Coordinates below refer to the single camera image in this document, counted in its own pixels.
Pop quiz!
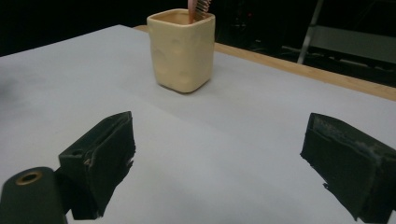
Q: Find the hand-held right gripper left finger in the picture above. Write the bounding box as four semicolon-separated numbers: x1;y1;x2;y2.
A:
59;110;136;220

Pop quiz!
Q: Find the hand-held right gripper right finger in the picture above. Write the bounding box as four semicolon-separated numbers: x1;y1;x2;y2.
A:
300;112;396;224

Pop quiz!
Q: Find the beige square cup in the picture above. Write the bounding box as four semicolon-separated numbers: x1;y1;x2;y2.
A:
147;8;217;94

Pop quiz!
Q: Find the pink hairbrush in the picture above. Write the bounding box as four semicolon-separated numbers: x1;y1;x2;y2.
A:
187;0;213;24

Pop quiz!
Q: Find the white table sheet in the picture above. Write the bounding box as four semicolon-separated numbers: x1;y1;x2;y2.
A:
0;24;396;224

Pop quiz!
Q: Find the white metal stand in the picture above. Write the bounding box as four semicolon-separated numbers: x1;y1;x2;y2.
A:
296;0;396;65

